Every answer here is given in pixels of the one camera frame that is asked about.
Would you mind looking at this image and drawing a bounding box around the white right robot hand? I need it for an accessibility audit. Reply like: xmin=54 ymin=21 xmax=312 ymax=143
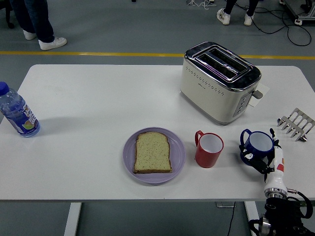
xmin=239 ymin=128 xmax=288 ymax=191

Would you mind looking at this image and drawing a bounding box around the blue enamel cup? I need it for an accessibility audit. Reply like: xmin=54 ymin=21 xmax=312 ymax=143
xmin=240 ymin=128 xmax=275 ymax=166

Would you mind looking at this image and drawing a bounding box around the red enamel cup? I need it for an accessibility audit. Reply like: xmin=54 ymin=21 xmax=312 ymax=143
xmin=194 ymin=130 xmax=224 ymax=169

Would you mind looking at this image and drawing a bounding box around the bread slice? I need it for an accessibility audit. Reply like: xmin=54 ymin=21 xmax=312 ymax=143
xmin=133 ymin=131 xmax=173 ymax=174

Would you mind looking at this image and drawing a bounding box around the white table leg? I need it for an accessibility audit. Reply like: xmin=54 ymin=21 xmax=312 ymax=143
xmin=63 ymin=202 xmax=83 ymax=236
xmin=244 ymin=201 xmax=264 ymax=236

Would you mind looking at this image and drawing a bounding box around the metal toast rack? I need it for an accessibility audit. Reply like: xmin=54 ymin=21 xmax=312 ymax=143
xmin=277 ymin=107 xmax=315 ymax=143

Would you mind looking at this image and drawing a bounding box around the white paper card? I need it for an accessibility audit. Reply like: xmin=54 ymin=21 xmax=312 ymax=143
xmin=248 ymin=83 xmax=270 ymax=108

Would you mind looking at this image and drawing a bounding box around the purple plate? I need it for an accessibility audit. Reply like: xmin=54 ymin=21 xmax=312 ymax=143
xmin=123 ymin=126 xmax=187 ymax=184

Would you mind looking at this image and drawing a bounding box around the cream and chrome toaster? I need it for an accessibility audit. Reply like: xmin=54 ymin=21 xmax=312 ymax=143
xmin=179 ymin=41 xmax=264 ymax=125

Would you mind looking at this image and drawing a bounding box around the person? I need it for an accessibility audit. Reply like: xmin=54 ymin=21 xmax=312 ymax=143
xmin=216 ymin=0 xmax=260 ymax=26
xmin=9 ymin=0 xmax=67 ymax=51

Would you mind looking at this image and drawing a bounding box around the plastic bottle with blue cap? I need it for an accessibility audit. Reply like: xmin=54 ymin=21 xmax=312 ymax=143
xmin=0 ymin=81 xmax=41 ymax=138

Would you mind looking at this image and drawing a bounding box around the black office chair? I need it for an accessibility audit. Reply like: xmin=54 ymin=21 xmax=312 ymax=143
xmin=0 ymin=0 xmax=15 ymax=29

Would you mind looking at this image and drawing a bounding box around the black cable under table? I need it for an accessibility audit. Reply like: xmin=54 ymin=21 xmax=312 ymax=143
xmin=226 ymin=201 xmax=236 ymax=236

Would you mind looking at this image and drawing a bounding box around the black floor cable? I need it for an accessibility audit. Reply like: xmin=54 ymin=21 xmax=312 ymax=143
xmin=251 ymin=3 xmax=313 ymax=47

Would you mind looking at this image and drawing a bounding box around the metal equipment frame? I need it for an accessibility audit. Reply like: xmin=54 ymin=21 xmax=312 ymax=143
xmin=280 ymin=0 xmax=315 ymax=22

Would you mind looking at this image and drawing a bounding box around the white floor cable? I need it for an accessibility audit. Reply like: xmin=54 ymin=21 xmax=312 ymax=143
xmin=186 ymin=0 xmax=216 ymax=10

